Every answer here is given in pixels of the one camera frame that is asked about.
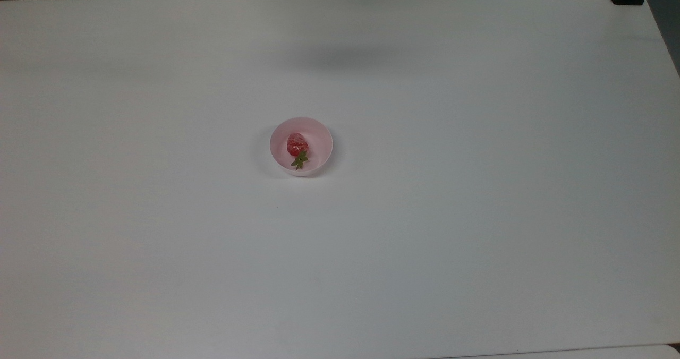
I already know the pink plastic bowl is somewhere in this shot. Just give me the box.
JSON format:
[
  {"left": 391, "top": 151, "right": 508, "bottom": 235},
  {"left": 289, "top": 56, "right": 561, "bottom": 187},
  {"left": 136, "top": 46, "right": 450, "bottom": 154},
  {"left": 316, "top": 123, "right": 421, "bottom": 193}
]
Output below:
[{"left": 269, "top": 117, "right": 334, "bottom": 177}]

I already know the red strawberry with green leaves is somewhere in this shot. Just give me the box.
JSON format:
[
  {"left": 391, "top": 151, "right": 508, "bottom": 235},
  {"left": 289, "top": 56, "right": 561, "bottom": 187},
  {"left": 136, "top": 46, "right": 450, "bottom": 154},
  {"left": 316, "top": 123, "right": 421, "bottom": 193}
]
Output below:
[{"left": 287, "top": 133, "right": 310, "bottom": 170}]

